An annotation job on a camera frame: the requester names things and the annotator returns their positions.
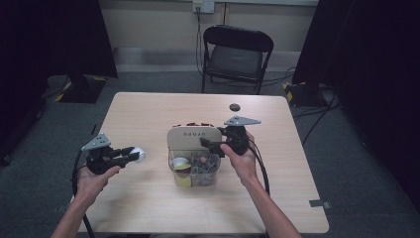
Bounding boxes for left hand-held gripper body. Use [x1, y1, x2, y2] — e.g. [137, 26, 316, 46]
[80, 132, 117, 176]

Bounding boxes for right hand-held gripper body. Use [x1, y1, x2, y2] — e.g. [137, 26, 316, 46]
[218, 115, 263, 157]

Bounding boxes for small white cup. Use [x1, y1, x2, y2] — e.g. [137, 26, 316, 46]
[130, 147, 147, 164]
[172, 157, 191, 169]

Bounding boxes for clear box with beige lid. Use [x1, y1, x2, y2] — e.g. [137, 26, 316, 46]
[165, 126, 223, 189]

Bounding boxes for person's left hand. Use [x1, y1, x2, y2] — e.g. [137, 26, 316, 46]
[75, 164, 122, 200]

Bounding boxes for person's right hand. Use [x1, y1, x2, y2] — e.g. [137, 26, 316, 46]
[219, 131, 261, 186]

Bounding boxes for pile of dark packets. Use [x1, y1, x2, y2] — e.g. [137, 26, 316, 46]
[190, 154, 220, 186]

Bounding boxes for row of red packets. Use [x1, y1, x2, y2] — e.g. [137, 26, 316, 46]
[171, 121, 216, 129]

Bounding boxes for small yellow cup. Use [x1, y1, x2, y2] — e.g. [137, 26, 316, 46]
[174, 173, 192, 188]

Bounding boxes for black stand base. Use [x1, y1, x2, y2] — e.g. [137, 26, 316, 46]
[53, 73, 109, 104]

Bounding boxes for black folding chair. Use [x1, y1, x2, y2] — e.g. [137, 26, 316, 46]
[200, 24, 275, 95]

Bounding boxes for striped-tape stand base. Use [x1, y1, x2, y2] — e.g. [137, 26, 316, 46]
[281, 80, 329, 108]

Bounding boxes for grey tape strip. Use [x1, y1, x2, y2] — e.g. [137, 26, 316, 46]
[308, 198, 333, 210]

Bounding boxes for black curtain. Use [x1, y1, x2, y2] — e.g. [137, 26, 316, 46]
[0, 0, 119, 167]
[291, 0, 420, 212]

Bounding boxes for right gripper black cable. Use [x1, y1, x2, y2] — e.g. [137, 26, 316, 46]
[247, 138, 271, 196]

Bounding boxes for black floor cables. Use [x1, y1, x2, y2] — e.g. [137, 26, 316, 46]
[291, 92, 342, 147]

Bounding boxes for black wall cable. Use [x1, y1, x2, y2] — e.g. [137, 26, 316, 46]
[195, 8, 206, 78]

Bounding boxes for white wall socket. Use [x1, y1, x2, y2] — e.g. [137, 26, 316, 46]
[192, 0, 216, 15]

